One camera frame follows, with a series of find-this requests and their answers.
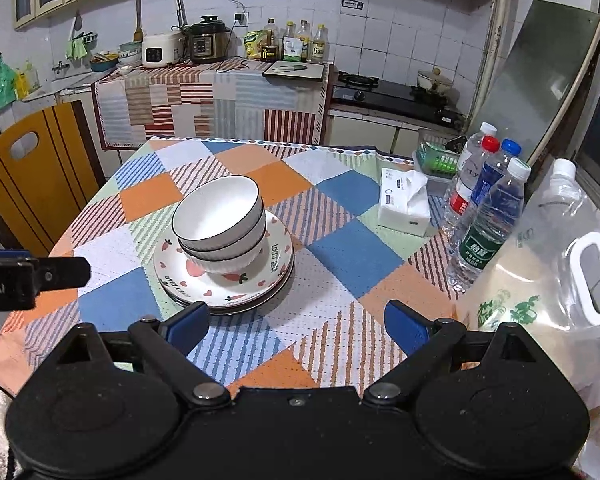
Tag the grey cutting board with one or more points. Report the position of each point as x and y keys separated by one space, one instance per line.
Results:
x=305 y=74

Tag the striped patchwork counter cloth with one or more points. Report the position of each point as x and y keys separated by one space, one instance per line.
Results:
x=205 y=105

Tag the white cooking pot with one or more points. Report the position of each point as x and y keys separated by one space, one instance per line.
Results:
x=435 y=81

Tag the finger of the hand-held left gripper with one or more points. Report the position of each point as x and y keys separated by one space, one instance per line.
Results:
x=65 y=272

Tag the blue basin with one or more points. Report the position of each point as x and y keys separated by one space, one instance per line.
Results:
x=103 y=62

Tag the green hanging cloth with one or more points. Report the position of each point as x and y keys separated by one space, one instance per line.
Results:
x=77 y=47

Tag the green plastic bag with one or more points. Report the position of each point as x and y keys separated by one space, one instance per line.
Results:
x=2 y=85

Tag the wall power socket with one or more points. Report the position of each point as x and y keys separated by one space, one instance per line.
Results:
x=241 y=18

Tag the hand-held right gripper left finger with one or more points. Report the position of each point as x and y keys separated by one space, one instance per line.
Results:
x=190 y=327

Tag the stack of counter bowls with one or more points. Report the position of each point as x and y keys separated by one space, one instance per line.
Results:
x=130 y=52

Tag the red cap water bottle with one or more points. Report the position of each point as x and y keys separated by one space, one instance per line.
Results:
x=461 y=202

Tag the green plastic basket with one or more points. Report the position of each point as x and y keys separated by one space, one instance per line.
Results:
x=437 y=160

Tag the black pressure cooker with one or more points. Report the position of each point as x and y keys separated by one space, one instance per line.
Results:
x=207 y=42

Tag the wall faucet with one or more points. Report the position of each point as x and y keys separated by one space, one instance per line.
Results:
x=60 y=67

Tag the wooden spatula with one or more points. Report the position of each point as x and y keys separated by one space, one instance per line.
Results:
x=138 y=25

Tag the wall label sign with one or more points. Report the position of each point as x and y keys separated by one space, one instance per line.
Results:
x=353 y=4

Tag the green label water bottle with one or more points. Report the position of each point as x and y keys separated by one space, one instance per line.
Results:
x=485 y=240

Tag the yellow oil bottle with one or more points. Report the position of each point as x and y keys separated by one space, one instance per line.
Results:
x=319 y=45

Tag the kitchen knife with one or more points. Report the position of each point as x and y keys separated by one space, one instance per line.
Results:
x=287 y=67

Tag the black gas stove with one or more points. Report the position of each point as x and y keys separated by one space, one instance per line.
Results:
x=395 y=97

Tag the wall pipe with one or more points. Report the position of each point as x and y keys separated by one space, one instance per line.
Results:
x=495 y=35

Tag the white rice cooker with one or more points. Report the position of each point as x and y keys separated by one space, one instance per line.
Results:
x=157 y=52

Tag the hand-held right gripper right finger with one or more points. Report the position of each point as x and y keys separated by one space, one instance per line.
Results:
x=405 y=327

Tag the white tissue pack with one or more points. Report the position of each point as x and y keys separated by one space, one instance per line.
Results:
x=402 y=205

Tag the blue label water bottle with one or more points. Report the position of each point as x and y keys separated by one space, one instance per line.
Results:
x=490 y=180

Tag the yellow detergent bottle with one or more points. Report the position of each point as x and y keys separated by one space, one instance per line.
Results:
x=27 y=80

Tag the yellow food bag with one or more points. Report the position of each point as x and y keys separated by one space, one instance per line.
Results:
x=254 y=45

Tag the metal hanging utensil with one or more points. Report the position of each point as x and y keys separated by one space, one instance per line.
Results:
x=180 y=10

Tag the white bowl dark rim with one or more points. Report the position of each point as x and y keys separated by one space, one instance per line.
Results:
x=215 y=210
x=230 y=253

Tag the large clear oil jug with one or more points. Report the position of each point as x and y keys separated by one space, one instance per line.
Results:
x=530 y=285

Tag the cream lower cabinets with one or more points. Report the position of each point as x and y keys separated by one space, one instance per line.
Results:
x=360 y=130

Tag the white bunny print plate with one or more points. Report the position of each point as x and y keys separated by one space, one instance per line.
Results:
x=276 y=255

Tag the clear water bottle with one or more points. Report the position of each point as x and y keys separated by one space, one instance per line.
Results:
x=472 y=147

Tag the stainless steel board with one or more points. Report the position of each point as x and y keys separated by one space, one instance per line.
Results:
x=540 y=75

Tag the orange wooden chair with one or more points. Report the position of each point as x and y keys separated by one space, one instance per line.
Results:
x=35 y=185

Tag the white ribbed bowl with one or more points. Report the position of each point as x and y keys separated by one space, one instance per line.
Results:
x=230 y=266

